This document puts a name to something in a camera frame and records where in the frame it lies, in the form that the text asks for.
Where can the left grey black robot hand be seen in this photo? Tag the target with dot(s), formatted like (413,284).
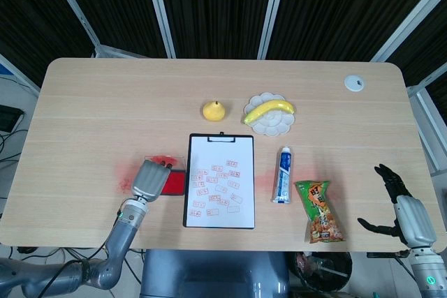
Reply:
(150,179)

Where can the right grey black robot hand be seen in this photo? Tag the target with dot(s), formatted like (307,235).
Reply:
(413,217)

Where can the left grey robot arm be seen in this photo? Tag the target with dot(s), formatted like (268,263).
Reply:
(118,238)

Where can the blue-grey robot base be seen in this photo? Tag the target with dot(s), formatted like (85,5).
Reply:
(209,273)

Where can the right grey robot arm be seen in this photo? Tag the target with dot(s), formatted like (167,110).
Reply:
(427,270)

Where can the red ink pad clear lid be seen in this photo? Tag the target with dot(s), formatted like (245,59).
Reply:
(174,183)

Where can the black clipboard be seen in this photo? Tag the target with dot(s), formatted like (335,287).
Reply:
(184,207)

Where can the yellow pear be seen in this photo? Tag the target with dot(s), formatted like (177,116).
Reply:
(213,112)

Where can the green orange snack bag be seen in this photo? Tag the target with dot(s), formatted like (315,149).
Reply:
(319,207)

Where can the black trash bin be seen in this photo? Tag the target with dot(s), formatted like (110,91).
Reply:
(331,270)

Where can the white blue toothpaste tube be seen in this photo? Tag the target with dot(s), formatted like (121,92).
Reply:
(283,176)

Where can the white flower-shaped plate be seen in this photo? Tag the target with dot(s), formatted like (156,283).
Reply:
(276,125)

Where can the yellow banana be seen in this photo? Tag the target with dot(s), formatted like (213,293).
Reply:
(269,107)

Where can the black flat device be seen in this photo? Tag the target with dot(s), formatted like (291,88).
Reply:
(8,118)

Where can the white aluminium frame post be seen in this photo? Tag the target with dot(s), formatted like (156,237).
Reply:
(274,8)
(159,8)
(71,1)
(408,22)

